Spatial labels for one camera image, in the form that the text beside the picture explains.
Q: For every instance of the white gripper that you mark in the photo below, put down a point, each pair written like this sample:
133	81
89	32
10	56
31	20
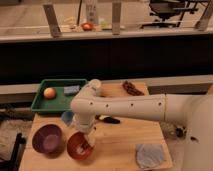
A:
90	137

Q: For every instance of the orange fruit in tray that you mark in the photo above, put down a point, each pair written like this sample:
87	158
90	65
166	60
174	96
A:
49	93

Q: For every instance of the red apple on far table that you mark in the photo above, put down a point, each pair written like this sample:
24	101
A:
87	26

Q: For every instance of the purple bowl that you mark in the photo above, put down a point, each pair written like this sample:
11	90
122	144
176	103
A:
47	139

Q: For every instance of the grey blue cloth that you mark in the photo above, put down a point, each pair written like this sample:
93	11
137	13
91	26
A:
149	156

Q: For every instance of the green plastic tray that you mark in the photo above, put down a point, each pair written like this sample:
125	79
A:
61	102

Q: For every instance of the black handled utensil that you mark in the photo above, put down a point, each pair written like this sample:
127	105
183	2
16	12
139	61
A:
107	119

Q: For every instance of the red bowl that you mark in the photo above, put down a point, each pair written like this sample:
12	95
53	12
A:
78	147

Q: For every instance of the light blue cup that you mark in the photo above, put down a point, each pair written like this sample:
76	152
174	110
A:
67	117

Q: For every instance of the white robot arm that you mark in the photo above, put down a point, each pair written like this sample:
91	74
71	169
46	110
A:
195	112

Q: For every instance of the black chair at left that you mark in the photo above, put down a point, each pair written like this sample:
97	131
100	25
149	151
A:
9	165

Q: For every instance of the black office chair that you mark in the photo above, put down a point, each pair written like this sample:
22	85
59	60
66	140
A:
170	12

